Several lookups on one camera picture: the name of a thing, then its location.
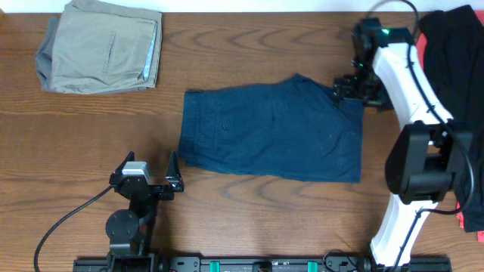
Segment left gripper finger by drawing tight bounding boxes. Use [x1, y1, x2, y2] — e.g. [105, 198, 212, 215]
[115, 151, 135, 175]
[165, 151, 182, 178]

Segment navy blue shorts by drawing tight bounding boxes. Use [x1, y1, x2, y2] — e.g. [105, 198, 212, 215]
[178, 74, 364, 183]

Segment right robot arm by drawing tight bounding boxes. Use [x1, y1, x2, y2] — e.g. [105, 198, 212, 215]
[333, 17, 473, 271]

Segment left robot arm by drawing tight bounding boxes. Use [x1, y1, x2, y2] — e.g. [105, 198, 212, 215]
[105, 151, 185, 272]

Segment red garment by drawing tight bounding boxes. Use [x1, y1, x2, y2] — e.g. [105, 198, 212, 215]
[416, 10, 483, 243]

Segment black garment pile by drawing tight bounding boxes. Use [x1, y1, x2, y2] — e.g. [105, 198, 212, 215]
[419, 5, 483, 232]

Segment folded khaki shorts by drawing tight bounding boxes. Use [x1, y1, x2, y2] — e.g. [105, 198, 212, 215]
[48, 0, 163, 94]

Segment grey folded garment underneath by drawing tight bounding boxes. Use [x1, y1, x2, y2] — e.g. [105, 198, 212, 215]
[35, 16, 60, 92]

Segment black right base cable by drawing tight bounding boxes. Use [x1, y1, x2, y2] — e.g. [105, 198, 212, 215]
[322, 247, 360, 272]

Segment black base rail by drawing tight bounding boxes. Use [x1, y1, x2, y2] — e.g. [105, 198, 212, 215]
[73, 254, 452, 272]

